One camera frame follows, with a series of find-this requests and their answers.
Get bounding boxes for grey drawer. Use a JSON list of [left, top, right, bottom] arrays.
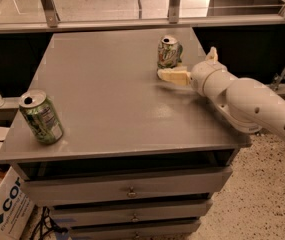
[[22, 167, 232, 206], [51, 199, 213, 227], [69, 219, 200, 240]]

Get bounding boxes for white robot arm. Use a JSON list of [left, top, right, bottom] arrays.
[[157, 47, 285, 142]]

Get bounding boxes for metal frame rail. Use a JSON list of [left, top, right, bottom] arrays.
[[0, 0, 285, 33]]

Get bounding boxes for grey drawer cabinet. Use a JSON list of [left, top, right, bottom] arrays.
[[0, 29, 250, 231]]

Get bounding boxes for white 7up can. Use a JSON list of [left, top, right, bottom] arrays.
[[157, 35, 183, 69]]

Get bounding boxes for black cable bundle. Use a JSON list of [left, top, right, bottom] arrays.
[[29, 206, 69, 240]]

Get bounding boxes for white cardboard box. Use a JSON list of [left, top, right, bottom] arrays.
[[0, 168, 35, 240]]

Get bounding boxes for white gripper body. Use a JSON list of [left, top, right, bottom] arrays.
[[190, 60, 231, 97]]

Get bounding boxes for green and yellow sponge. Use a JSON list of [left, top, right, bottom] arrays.
[[174, 64, 187, 71]]

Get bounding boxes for grey side shelf beam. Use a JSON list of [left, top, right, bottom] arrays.
[[269, 83, 285, 100]]

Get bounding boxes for top grey drawer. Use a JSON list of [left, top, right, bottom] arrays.
[[22, 167, 232, 206]]

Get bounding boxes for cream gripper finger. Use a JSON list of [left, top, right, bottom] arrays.
[[157, 67, 190, 86], [205, 46, 218, 62]]

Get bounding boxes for bottom grey drawer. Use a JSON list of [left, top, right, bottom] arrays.
[[69, 219, 200, 240]]

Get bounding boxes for middle grey drawer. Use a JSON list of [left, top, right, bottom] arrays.
[[51, 199, 213, 227]]

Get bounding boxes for green soda can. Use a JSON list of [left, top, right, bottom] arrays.
[[19, 89, 64, 144]]

